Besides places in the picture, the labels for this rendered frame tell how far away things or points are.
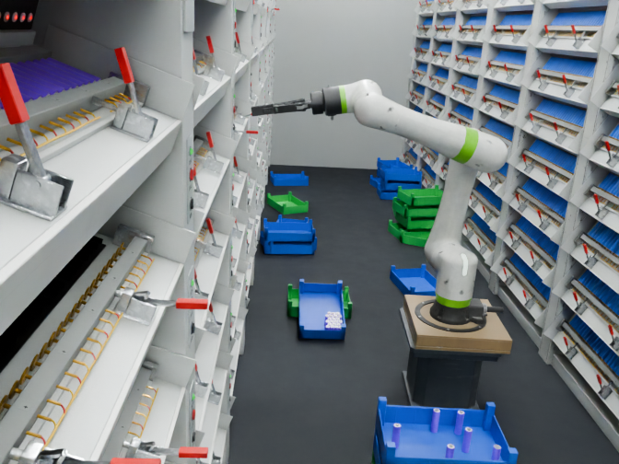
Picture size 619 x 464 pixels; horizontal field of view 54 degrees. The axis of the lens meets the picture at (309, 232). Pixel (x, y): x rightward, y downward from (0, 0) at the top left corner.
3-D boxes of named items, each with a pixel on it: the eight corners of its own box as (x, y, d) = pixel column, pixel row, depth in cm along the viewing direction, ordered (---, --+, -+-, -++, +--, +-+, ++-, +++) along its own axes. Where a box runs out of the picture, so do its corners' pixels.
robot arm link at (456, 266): (461, 289, 226) (468, 241, 220) (476, 308, 212) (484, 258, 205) (426, 289, 224) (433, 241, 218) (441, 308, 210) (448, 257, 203)
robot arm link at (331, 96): (337, 82, 204) (339, 84, 195) (341, 116, 208) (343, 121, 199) (319, 84, 204) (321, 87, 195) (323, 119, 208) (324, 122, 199)
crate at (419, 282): (446, 299, 312) (448, 285, 309) (409, 302, 307) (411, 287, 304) (423, 276, 339) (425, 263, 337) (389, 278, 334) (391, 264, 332)
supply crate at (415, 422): (488, 427, 160) (493, 401, 157) (512, 481, 141) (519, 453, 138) (375, 422, 159) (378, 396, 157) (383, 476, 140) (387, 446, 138)
